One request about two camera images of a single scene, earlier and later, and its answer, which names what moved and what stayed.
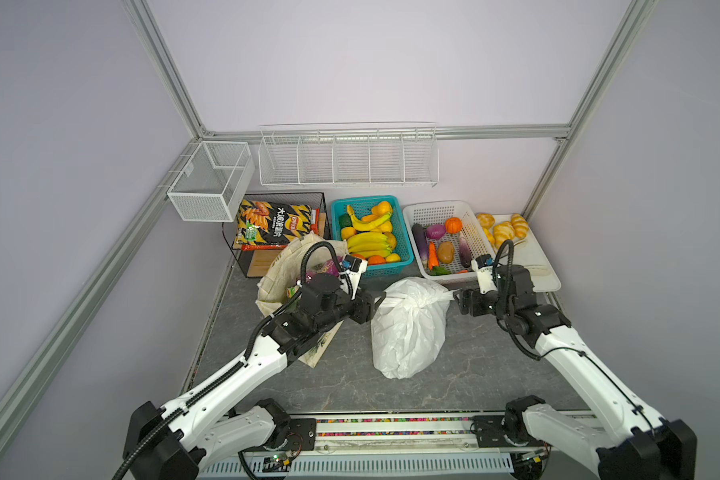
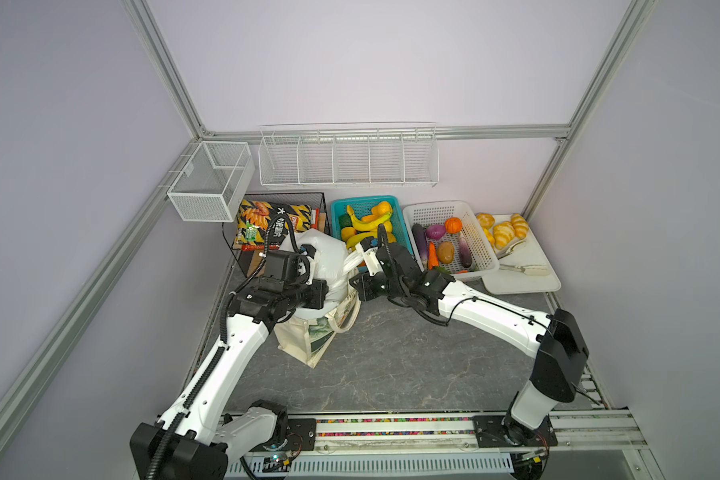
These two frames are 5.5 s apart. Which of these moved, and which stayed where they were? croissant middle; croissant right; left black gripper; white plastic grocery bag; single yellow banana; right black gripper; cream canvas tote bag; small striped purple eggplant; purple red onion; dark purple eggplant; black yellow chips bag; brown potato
Moved: right black gripper; white plastic grocery bag; left black gripper; cream canvas tote bag
Stayed: purple red onion; croissant right; black yellow chips bag; croissant middle; brown potato; small striped purple eggplant; single yellow banana; dark purple eggplant
